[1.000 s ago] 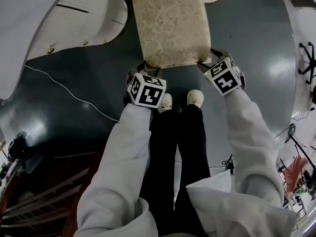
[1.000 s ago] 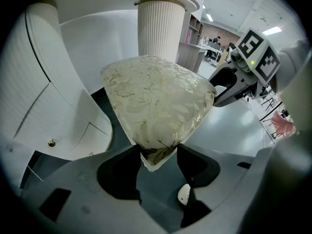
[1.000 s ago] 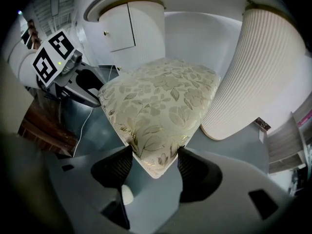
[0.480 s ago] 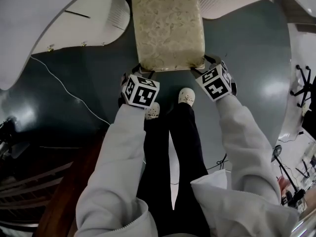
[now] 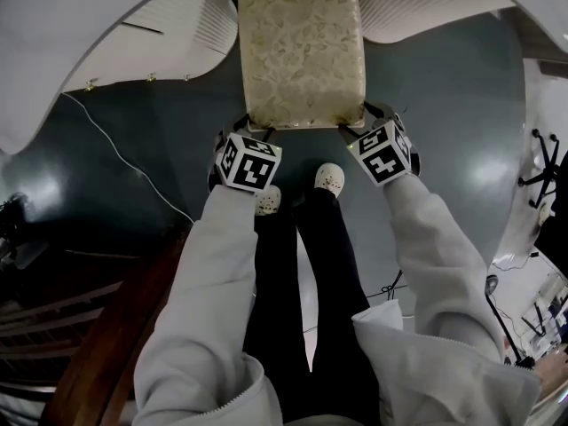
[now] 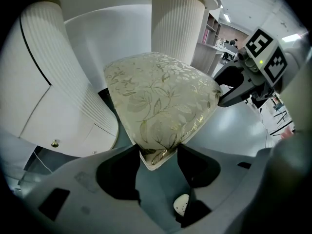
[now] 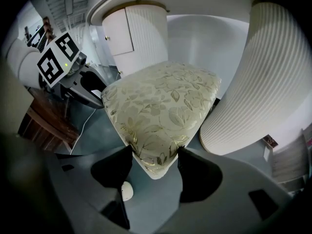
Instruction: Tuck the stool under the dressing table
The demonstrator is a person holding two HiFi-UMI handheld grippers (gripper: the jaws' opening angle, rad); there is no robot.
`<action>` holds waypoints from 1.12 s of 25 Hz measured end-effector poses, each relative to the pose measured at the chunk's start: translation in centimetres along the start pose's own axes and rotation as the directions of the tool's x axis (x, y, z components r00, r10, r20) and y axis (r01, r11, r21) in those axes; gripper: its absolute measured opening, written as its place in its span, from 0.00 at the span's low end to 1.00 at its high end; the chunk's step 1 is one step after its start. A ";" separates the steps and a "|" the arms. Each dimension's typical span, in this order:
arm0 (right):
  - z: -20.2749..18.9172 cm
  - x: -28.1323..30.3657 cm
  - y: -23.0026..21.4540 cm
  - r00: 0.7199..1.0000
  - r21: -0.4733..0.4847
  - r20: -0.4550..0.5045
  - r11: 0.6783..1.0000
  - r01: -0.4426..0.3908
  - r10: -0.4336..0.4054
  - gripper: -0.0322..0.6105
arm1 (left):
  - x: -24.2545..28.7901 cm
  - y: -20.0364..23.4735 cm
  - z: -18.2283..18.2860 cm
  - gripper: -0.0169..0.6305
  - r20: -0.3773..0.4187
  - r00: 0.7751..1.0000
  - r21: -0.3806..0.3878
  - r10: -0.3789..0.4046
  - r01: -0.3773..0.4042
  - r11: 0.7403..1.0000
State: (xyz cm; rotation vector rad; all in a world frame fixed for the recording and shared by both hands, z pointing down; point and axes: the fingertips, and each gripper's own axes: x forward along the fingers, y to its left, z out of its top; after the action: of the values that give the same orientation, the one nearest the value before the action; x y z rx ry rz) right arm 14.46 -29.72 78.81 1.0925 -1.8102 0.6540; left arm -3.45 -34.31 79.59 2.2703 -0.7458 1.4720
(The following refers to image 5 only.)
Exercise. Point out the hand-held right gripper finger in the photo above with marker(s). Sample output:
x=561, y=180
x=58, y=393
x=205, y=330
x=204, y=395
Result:
x=352, y=134
x=384, y=112

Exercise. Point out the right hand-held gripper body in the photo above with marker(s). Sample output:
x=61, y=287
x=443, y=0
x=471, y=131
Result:
x=381, y=153

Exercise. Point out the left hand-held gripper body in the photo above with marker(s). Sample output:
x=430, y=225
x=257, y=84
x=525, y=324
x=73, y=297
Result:
x=248, y=162

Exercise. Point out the cream upholstered stool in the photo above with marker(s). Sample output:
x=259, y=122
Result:
x=302, y=51

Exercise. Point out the white curved desk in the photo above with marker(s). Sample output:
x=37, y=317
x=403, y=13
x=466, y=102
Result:
x=177, y=38

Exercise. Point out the person's right forearm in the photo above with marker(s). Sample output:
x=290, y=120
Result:
x=426, y=238

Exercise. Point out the person's left forearm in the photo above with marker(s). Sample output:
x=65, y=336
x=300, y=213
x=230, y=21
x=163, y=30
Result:
x=222, y=246

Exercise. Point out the white perforated shoe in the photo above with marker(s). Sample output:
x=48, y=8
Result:
x=330, y=178
x=268, y=200

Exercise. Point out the person's black trousers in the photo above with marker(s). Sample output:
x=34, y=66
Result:
x=275, y=304

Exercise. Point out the black office chair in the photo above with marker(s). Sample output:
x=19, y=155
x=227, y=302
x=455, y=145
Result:
x=548, y=167

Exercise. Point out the white zip jacket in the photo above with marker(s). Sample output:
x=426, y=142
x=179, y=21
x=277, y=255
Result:
x=191, y=349

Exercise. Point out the black floor stand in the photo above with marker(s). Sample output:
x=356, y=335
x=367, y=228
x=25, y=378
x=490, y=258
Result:
x=503, y=322

